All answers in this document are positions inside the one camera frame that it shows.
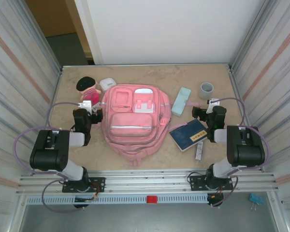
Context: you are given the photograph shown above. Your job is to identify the light blue pencil case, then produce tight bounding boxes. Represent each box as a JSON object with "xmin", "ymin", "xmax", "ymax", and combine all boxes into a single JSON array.
[{"xmin": 171, "ymin": 87, "xmax": 192, "ymax": 116}]

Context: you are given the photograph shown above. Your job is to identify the blue book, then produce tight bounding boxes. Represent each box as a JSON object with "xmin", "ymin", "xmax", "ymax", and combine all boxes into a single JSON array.
[{"xmin": 169, "ymin": 118, "xmax": 208, "ymax": 152}]

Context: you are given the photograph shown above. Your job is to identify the pink backpack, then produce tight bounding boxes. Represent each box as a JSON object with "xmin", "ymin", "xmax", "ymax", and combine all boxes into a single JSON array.
[{"xmin": 100, "ymin": 84, "xmax": 201, "ymax": 167}]

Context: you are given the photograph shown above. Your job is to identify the white square case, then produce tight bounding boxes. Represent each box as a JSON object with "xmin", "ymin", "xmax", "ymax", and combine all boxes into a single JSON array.
[{"xmin": 99, "ymin": 77, "xmax": 116, "ymax": 92}]

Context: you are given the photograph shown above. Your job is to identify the grey cup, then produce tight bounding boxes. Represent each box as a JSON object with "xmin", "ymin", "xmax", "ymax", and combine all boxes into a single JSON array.
[{"xmin": 199, "ymin": 82, "xmax": 215, "ymax": 100}]

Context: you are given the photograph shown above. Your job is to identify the plush doll black hair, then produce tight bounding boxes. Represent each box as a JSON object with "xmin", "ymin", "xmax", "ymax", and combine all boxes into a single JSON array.
[{"xmin": 76, "ymin": 76, "xmax": 102, "ymax": 102}]

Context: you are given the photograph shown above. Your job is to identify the blue binder clip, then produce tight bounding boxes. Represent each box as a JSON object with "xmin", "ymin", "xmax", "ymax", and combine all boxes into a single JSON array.
[{"xmin": 249, "ymin": 193, "xmax": 264, "ymax": 211}]

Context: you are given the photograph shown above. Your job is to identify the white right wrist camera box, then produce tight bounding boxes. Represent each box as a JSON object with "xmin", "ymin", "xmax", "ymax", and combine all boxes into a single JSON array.
[{"xmin": 206, "ymin": 98, "xmax": 220, "ymax": 114}]

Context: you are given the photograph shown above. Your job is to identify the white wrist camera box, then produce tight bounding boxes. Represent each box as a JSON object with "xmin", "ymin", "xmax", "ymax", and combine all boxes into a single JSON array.
[
  {"xmin": 78, "ymin": 100, "xmax": 93, "ymax": 113},
  {"xmin": 206, "ymin": 98, "xmax": 220, "ymax": 114}
]

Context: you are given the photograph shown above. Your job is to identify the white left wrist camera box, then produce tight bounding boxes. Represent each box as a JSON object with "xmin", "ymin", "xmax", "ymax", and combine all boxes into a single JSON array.
[{"xmin": 78, "ymin": 100, "xmax": 93, "ymax": 113}]

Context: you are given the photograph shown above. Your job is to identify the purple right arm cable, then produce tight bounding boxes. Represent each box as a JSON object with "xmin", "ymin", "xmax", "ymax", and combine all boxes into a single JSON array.
[{"xmin": 206, "ymin": 97, "xmax": 271, "ymax": 208}]

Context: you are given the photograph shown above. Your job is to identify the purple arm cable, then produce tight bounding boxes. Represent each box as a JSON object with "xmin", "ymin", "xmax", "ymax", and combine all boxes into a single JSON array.
[
  {"xmin": 13, "ymin": 101, "xmax": 99, "ymax": 213},
  {"xmin": 206, "ymin": 97, "xmax": 271, "ymax": 208}
]

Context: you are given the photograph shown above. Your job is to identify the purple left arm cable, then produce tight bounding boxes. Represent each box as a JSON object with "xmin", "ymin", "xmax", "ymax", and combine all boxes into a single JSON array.
[{"xmin": 13, "ymin": 101, "xmax": 99, "ymax": 213}]

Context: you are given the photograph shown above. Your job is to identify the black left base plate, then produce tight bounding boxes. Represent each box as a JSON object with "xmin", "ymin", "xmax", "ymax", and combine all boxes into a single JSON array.
[{"xmin": 61, "ymin": 177, "xmax": 106, "ymax": 193}]

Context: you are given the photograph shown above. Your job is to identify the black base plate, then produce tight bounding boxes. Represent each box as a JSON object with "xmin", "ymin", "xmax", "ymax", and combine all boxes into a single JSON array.
[
  {"xmin": 61, "ymin": 177, "xmax": 106, "ymax": 193},
  {"xmin": 188, "ymin": 174, "xmax": 234, "ymax": 191}
]

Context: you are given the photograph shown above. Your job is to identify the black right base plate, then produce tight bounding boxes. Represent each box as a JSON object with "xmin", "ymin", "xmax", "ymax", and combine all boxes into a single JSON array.
[{"xmin": 188, "ymin": 174, "xmax": 234, "ymax": 191}]

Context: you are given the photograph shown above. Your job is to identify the thin red black wires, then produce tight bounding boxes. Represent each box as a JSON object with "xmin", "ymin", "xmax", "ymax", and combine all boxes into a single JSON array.
[
  {"xmin": 206, "ymin": 185, "xmax": 225, "ymax": 206},
  {"xmin": 73, "ymin": 182, "xmax": 104, "ymax": 203}
]

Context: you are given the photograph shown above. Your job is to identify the aluminium mounting rail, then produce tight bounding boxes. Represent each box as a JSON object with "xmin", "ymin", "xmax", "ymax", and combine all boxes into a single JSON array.
[{"xmin": 15, "ymin": 169, "xmax": 280, "ymax": 194}]

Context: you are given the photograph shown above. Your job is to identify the white slotted cable duct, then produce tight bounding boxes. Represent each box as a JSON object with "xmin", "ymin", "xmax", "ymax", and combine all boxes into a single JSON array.
[{"xmin": 26, "ymin": 194, "xmax": 210, "ymax": 205}]

